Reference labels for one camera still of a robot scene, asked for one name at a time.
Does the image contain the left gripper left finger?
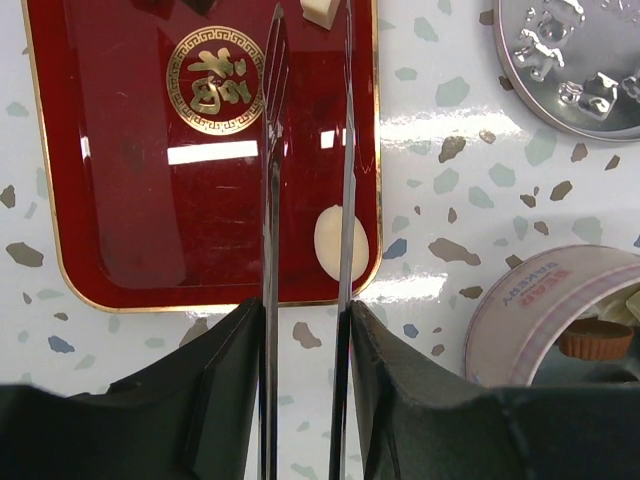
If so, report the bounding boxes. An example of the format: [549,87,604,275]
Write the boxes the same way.
[1,299,263,479]

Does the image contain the red rectangular tray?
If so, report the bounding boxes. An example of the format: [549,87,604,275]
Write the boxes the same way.
[24,1,382,312]

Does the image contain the round silver tin lid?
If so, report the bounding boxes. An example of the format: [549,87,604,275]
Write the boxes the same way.
[494,0,639,142]

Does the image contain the dark brown chocolate piece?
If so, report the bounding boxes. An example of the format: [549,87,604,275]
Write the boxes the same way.
[558,317,634,361]

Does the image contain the round silver tin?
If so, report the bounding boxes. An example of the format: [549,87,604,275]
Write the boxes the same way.
[464,245,639,386]

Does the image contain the cream rectangular chocolate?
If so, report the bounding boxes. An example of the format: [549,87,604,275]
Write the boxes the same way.
[300,0,340,30]

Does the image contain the metal serving tongs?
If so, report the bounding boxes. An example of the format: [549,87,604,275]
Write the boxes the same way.
[260,1,356,479]

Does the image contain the round cream chocolate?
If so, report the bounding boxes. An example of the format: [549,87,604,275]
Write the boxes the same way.
[314,205,369,281]

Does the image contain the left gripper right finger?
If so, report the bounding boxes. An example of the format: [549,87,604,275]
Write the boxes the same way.
[350,301,639,479]

